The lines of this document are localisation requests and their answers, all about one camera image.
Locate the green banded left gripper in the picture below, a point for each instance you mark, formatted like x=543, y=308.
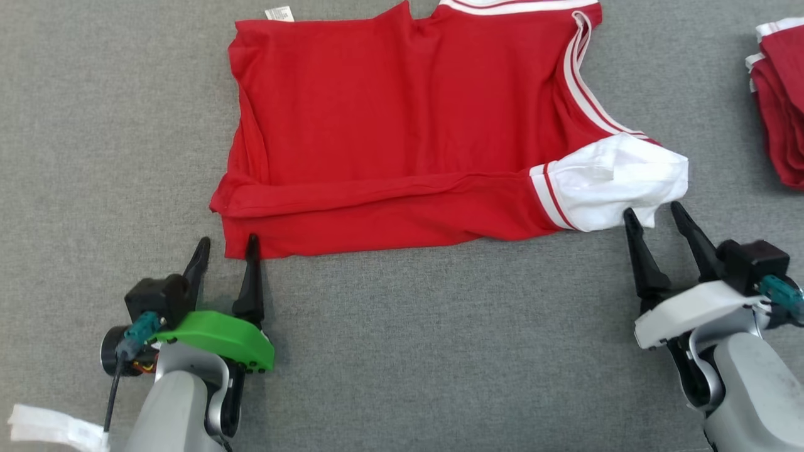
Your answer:
x=220, y=336

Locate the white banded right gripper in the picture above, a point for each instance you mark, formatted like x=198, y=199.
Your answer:
x=691, y=311

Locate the red shorts with white waistband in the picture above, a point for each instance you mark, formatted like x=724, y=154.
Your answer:
x=785, y=94

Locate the red jersey with white sleeve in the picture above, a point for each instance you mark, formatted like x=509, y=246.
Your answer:
x=389, y=113

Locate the white paper tag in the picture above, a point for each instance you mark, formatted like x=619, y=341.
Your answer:
x=50, y=427

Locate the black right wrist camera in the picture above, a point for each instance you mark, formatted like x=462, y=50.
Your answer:
x=750, y=260

